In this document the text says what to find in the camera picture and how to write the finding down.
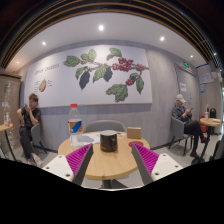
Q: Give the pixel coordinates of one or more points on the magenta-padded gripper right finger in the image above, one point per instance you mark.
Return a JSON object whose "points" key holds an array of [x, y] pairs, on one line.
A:
{"points": [[147, 158]]}

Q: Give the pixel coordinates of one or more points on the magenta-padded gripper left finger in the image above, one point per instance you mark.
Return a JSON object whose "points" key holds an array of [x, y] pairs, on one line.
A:
{"points": [[78, 159]]}

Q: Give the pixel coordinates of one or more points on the clear red-capped drink bottle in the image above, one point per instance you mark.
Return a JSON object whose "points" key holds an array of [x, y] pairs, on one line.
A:
{"points": [[75, 128]]}

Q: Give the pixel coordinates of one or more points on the white printed paper sheet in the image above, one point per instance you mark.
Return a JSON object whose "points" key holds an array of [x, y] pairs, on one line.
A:
{"points": [[91, 138]]}

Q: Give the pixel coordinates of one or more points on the small brown cardboard box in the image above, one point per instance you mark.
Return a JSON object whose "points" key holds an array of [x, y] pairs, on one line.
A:
{"points": [[134, 132]]}

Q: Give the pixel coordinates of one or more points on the dark mug white inside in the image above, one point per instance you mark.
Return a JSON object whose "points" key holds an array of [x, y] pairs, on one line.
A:
{"points": [[108, 141]]}

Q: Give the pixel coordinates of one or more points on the grey upholstered chair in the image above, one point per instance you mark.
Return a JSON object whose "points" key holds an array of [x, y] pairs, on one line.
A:
{"points": [[105, 125]]}

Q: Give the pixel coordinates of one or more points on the person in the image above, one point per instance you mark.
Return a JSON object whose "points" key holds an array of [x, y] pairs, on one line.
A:
{"points": [[29, 118], [181, 113]]}

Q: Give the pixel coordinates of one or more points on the red bin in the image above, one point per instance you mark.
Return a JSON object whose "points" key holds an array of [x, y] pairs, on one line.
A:
{"points": [[203, 128]]}

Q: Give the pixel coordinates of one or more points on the small round wooden side table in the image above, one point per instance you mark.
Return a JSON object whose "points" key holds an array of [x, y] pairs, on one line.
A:
{"points": [[210, 122], [5, 127]]}

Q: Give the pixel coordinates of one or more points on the slim dark bottle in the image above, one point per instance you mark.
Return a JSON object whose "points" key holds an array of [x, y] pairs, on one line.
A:
{"points": [[207, 112]]}

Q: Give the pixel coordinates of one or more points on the white paper notice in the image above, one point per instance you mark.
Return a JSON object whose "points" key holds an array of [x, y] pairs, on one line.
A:
{"points": [[183, 87]]}

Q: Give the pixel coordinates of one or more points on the small clear bottle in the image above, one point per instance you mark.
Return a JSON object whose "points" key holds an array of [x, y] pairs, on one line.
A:
{"points": [[7, 120]]}

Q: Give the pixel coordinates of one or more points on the wooden shelf unit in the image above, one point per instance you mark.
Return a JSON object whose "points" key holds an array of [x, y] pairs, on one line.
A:
{"points": [[11, 96]]}

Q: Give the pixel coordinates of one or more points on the green exit sign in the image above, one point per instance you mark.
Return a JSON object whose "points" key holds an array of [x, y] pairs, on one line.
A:
{"points": [[186, 64]]}

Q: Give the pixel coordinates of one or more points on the round ceiling lights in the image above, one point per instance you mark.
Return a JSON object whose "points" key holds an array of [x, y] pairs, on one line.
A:
{"points": [[101, 27]]}

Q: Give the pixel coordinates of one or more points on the coffee plant wall mural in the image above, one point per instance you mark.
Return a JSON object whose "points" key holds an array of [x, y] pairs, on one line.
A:
{"points": [[60, 86]]}

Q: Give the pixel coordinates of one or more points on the wall notice board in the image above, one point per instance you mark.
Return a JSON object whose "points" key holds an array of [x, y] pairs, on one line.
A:
{"points": [[205, 74]]}

